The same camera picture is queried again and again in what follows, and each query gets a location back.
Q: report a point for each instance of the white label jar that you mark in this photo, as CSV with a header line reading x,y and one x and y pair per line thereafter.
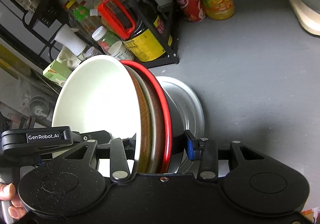
x,y
119,51

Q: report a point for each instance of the brown patterned bowl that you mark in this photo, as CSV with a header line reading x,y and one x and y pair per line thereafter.
x,y
149,146

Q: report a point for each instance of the large white plate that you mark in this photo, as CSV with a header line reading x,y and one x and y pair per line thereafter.
x,y
186,114

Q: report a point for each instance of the left hand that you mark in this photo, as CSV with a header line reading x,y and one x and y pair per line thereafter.
x,y
8,193

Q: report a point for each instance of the large white bowl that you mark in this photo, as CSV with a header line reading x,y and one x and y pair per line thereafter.
x,y
100,95

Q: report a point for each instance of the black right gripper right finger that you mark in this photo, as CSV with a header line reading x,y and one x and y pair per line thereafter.
x,y
203,150

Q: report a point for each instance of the green label sauce bottle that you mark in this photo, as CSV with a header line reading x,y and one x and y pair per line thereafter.
x,y
80,18

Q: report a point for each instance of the red rimmed black bowl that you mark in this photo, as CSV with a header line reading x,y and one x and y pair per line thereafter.
x,y
170,139

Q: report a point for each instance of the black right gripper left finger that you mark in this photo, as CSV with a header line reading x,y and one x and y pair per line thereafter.
x,y
119,169

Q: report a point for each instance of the white cap oil bottle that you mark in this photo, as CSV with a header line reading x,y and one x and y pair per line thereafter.
x,y
69,39

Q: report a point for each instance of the green tissue box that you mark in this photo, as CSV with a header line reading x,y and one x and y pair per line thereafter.
x,y
57,73

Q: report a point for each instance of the small salt jar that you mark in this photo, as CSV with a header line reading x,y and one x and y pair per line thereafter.
x,y
91,52

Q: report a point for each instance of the dark soy sauce bottle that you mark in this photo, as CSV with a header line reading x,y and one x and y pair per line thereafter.
x,y
136,36

